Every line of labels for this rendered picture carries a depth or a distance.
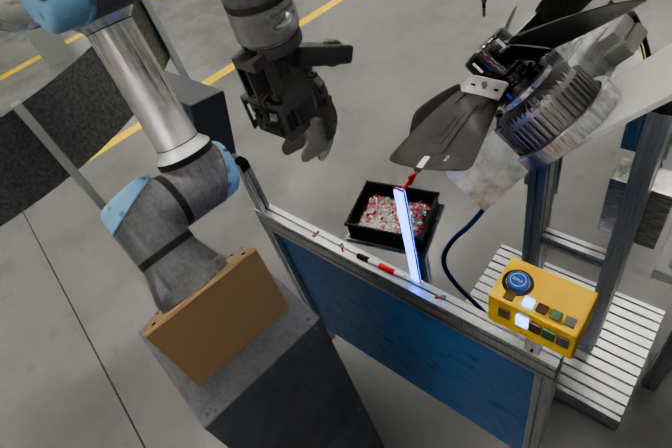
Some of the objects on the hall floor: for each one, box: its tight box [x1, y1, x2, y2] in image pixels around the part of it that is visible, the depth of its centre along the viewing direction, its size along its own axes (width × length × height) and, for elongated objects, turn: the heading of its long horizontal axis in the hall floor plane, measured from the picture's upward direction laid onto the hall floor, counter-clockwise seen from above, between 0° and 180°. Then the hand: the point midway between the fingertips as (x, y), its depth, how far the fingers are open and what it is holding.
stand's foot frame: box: [465, 244, 665, 430], centre depth 189 cm, size 62×46×8 cm
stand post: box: [522, 159, 559, 269], centre depth 165 cm, size 4×9×91 cm, turn 153°
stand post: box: [579, 101, 672, 351], centre depth 143 cm, size 4×9×115 cm, turn 153°
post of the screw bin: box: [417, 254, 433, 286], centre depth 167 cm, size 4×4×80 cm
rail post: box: [522, 372, 560, 448], centre depth 136 cm, size 4×4×78 cm
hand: (322, 149), depth 73 cm, fingers closed
